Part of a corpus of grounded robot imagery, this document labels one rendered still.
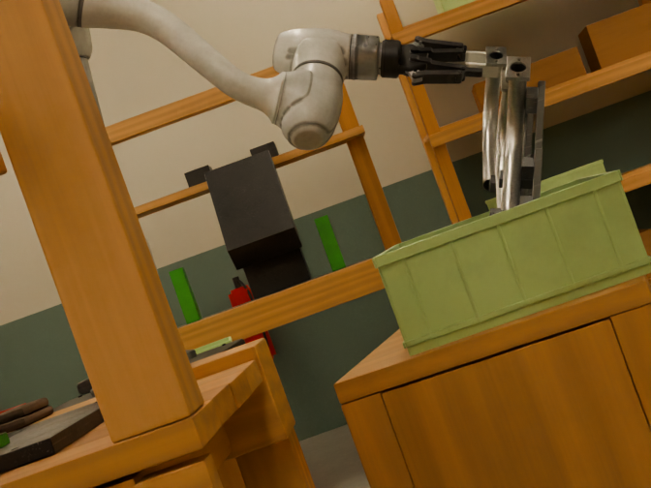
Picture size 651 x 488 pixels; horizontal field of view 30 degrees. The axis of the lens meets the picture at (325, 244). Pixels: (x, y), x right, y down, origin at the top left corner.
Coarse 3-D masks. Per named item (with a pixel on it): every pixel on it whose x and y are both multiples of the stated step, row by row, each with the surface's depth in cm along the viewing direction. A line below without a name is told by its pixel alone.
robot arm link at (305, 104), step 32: (96, 0) 233; (128, 0) 235; (160, 32) 234; (192, 32) 234; (192, 64) 233; (224, 64) 230; (320, 64) 232; (256, 96) 228; (288, 96) 226; (320, 96) 226; (288, 128) 225; (320, 128) 225
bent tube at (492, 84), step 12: (492, 48) 239; (504, 48) 239; (492, 60) 236; (504, 60) 236; (492, 84) 241; (492, 96) 242; (492, 108) 243; (492, 120) 243; (492, 132) 241; (492, 144) 238; (492, 156) 235; (492, 168) 232
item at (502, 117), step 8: (504, 72) 222; (504, 80) 220; (504, 88) 219; (504, 96) 222; (504, 104) 223; (504, 112) 224; (504, 120) 225; (504, 128) 226; (496, 136) 228; (504, 136) 226; (496, 144) 227; (504, 144) 226; (496, 152) 227; (504, 152) 226; (496, 160) 226; (504, 160) 225; (496, 168) 224; (496, 176) 222; (496, 184) 221; (496, 192) 219; (496, 200) 218
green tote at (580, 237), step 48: (576, 192) 192; (624, 192) 192; (432, 240) 195; (480, 240) 194; (528, 240) 193; (576, 240) 192; (624, 240) 192; (432, 288) 195; (480, 288) 194; (528, 288) 194; (576, 288) 192; (432, 336) 195
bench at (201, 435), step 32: (224, 384) 154; (256, 384) 174; (192, 416) 127; (224, 416) 143; (64, 448) 144; (96, 448) 129; (128, 448) 127; (160, 448) 127; (192, 448) 126; (224, 448) 177; (288, 448) 186; (0, 480) 132; (32, 480) 127; (64, 480) 127; (96, 480) 127; (128, 480) 127; (160, 480) 127; (192, 480) 127; (256, 480) 187; (288, 480) 186
